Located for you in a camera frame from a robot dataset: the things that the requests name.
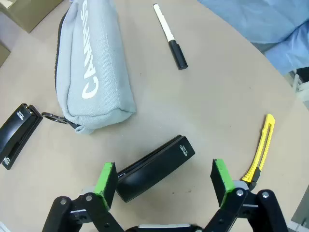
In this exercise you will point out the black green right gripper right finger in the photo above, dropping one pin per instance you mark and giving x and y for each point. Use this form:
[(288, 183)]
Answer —
[(223, 181)]

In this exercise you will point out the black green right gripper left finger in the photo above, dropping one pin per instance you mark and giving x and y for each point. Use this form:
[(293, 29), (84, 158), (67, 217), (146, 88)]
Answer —
[(106, 183)]

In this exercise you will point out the cardboard box with navy case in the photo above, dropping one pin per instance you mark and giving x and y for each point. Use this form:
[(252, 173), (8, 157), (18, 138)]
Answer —
[(29, 14)]

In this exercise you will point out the yellow utility knife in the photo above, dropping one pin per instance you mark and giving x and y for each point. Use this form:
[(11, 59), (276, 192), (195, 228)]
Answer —
[(266, 142)]

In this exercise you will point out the grey Campus pencil case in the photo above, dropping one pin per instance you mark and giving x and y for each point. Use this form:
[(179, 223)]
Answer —
[(96, 60)]

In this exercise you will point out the white marker black cap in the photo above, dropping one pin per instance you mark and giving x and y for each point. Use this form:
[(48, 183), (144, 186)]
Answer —
[(166, 29)]

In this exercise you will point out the person in blue shirt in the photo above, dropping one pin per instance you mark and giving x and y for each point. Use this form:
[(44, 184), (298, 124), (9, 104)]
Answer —
[(265, 24)]

